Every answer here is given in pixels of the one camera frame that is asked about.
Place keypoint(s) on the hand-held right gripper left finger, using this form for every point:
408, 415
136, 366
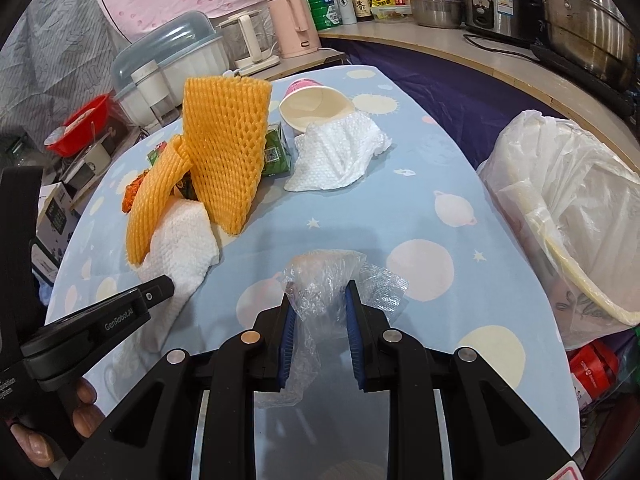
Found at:
287, 345

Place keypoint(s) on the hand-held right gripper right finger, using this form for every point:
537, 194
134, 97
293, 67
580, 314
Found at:
356, 340

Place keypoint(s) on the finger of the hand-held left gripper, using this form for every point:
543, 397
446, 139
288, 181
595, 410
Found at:
150, 292

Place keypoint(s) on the clear plastic bag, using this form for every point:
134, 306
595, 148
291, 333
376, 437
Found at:
320, 280

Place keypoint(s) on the pink paper cup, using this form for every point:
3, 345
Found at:
310, 107

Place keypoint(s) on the person's left hand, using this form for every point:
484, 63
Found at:
87, 410

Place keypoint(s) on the white paper towel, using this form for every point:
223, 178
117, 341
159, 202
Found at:
180, 245
335, 155

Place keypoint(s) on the narrow orange foam net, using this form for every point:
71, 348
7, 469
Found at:
150, 200

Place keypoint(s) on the orange snack wrapper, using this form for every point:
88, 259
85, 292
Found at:
132, 192

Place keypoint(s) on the white appliance carton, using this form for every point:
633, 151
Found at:
55, 215

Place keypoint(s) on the large orange foam net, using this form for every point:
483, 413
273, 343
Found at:
220, 150

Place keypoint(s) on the dark green drink carton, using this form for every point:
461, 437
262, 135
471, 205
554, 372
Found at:
275, 155

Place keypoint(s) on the red plastic basin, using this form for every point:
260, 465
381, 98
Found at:
95, 115

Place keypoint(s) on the white cylindrical appliance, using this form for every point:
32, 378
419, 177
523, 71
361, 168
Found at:
150, 95

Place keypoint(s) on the red shopping bag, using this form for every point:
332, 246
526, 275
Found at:
592, 365

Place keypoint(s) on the white dish box blue lid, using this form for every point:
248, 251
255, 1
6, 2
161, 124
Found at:
190, 50

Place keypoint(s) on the purple cloth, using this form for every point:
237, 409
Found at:
450, 100

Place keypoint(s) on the grey patterned cloth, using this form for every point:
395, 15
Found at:
60, 50

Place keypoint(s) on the white glass kettle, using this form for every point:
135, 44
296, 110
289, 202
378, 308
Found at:
247, 40

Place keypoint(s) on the pink electric kettle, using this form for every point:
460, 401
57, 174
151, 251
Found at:
292, 25

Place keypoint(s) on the wooden counter board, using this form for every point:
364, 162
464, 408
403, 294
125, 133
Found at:
440, 42

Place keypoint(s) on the dark sauce bottle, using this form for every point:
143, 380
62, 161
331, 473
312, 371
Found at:
362, 5

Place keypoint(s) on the white bottle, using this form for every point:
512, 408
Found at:
346, 5

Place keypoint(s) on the small steel pot with lid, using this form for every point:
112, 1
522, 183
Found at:
435, 10

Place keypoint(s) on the yellow packet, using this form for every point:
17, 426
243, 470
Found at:
385, 1

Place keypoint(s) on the black induction cooker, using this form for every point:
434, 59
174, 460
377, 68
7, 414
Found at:
600, 90

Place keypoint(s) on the steel rice cooker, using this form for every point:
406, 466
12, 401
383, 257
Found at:
500, 5

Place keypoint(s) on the large steel steamer pot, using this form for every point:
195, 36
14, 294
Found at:
585, 30

